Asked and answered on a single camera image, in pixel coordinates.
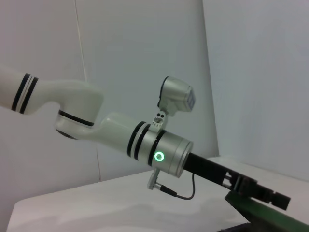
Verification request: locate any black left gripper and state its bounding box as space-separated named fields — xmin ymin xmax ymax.
xmin=183 ymin=152 xmax=292 ymax=211

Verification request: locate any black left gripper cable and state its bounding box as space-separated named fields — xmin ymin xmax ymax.
xmin=146 ymin=169 xmax=196 ymax=201

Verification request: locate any green glasses case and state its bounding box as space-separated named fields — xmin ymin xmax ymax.
xmin=217 ymin=192 xmax=309 ymax=232

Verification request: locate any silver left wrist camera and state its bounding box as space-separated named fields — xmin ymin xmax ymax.
xmin=152 ymin=76 xmax=196 ymax=132

